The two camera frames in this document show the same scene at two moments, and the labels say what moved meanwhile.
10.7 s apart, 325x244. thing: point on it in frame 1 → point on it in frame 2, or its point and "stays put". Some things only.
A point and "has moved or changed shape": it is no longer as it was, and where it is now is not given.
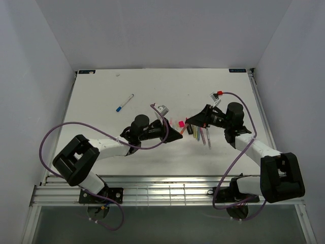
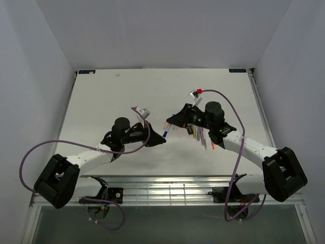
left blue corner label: (87, 71) stays put
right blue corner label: (237, 70) stays put
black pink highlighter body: (189, 128) stays put
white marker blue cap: (120, 108) has moved or changed shape
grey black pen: (209, 142) → (205, 144)
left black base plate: (115, 193) stays put
